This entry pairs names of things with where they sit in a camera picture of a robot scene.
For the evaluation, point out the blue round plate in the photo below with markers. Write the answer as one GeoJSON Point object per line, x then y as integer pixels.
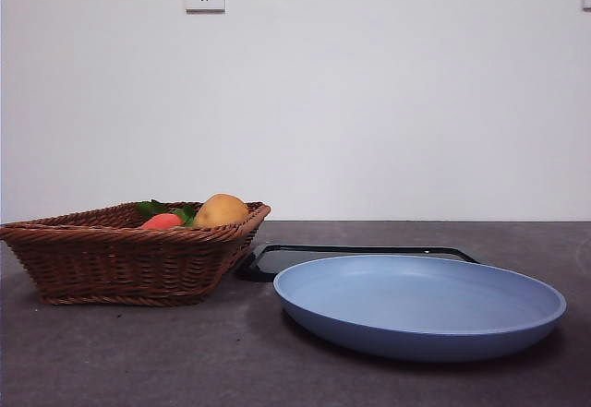
{"type": "Point", "coordinates": [415, 305]}

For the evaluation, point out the brown potato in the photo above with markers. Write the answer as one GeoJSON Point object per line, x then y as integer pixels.
{"type": "Point", "coordinates": [221, 211]}

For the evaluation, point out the brown wicker basket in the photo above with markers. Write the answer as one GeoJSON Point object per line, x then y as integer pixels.
{"type": "Point", "coordinates": [115, 264]}

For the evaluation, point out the green leafy vegetable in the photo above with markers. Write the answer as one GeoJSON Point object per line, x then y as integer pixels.
{"type": "Point", "coordinates": [187, 214]}

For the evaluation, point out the orange carrot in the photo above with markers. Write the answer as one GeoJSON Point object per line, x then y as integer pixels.
{"type": "Point", "coordinates": [161, 221]}

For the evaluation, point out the black rectangular tray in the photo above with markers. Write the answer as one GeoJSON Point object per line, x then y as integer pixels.
{"type": "Point", "coordinates": [277, 264]}

